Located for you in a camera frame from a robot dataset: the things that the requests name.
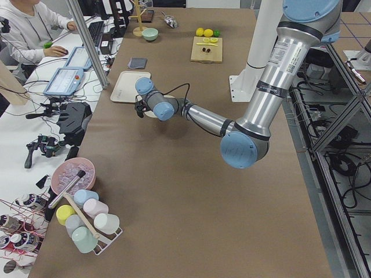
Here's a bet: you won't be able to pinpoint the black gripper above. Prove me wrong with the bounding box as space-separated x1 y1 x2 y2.
134 95 148 118

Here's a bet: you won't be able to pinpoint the round beige plate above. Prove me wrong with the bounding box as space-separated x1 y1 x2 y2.
144 95 174 119

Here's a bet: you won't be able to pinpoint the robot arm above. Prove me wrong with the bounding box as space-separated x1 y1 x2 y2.
135 1 343 169

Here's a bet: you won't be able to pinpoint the beige rectangular tray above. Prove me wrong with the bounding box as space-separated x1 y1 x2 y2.
110 71 151 104

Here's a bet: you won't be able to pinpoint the folded grey cloth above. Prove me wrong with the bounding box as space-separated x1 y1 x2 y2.
128 57 147 70

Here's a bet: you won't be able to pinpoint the mint green bowl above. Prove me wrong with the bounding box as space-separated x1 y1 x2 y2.
141 28 159 42

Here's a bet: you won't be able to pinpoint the blue teach pendant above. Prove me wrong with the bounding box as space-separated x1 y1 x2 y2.
43 67 84 97
64 46 92 71

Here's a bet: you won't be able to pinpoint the wooden cup stand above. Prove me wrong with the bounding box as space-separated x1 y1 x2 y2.
129 0 147 37

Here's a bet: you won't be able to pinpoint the metal muddler in bowl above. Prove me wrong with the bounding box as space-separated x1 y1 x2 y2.
48 170 86 209

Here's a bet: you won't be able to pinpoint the yellow plastic knife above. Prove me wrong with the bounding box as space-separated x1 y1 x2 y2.
196 42 218 46

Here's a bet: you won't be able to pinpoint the wooden cutting board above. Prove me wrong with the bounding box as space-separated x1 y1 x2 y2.
191 36 223 63

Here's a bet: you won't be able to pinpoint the red cherries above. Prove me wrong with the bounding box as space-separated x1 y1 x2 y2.
202 47 211 53

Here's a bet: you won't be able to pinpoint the pink bowl with ice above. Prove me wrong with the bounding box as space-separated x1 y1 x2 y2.
51 158 96 195

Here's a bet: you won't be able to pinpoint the black keyboard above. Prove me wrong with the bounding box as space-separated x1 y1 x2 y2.
88 21 104 47

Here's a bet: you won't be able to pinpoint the metal ice scoop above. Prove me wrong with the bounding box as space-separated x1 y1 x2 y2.
161 11 179 28

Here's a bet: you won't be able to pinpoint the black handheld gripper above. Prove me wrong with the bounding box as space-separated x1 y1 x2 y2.
24 135 66 169

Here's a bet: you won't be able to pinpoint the light blue plastic cup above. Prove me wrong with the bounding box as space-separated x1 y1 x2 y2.
74 189 99 209

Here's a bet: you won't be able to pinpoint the yellow lemon left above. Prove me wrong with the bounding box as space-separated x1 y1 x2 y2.
203 28 214 38

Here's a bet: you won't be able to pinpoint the pink plastic cup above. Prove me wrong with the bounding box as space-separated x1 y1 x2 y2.
83 198 109 219

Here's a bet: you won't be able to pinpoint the white plastic cup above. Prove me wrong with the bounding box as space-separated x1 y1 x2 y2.
94 213 119 235

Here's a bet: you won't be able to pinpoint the yellow plastic cup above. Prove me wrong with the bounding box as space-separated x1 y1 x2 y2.
56 204 76 226

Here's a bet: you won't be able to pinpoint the grey plastic cup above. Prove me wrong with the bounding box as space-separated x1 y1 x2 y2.
65 214 85 237

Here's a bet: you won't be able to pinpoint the mint green plastic cup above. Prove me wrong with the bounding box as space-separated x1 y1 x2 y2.
71 226 98 254

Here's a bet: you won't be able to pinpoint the person in white hoodie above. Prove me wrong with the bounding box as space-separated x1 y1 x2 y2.
1 1 77 79

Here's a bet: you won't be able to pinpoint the aluminium frame post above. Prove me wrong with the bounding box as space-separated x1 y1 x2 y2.
66 0 109 89

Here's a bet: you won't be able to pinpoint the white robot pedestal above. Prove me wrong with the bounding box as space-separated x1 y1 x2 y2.
230 0 283 102

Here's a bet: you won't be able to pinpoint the white wire cup rack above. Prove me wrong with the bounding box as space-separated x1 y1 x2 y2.
93 227 123 255

